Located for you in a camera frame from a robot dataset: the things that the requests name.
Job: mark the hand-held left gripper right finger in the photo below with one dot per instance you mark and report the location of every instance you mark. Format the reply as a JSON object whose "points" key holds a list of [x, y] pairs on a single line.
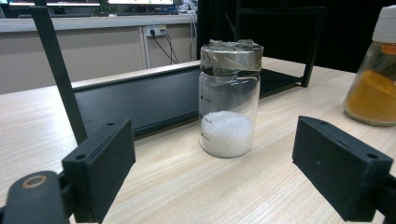
{"points": [[339, 171]]}

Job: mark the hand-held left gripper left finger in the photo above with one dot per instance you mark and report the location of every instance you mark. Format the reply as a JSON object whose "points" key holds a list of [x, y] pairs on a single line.
{"points": [[102, 161]]}

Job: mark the black metal shelf rack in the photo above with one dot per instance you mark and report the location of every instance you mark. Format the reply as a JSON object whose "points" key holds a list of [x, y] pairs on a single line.
{"points": [[140, 99]]}

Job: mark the white-capped bottle of orange powder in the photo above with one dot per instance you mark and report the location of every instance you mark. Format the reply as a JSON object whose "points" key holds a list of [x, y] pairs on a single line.
{"points": [[373, 96]]}

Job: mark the glass jar with white granules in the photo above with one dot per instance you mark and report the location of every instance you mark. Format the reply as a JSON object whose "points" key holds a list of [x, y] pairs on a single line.
{"points": [[229, 133]]}

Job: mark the beige office desk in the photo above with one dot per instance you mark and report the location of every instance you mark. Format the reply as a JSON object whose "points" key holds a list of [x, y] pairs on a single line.
{"points": [[93, 53]]}

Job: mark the black curtain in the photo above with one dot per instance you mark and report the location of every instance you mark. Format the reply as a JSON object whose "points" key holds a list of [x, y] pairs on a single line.
{"points": [[351, 37]]}

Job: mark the computer monitor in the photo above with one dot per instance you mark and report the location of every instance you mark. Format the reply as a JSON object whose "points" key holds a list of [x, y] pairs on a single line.
{"points": [[140, 2]]}

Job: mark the large display screen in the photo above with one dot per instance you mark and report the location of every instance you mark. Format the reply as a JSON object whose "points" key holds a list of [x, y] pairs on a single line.
{"points": [[53, 2]]}

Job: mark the white wall socket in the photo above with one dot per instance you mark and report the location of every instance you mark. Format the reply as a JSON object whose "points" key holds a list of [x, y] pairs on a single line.
{"points": [[157, 30]]}

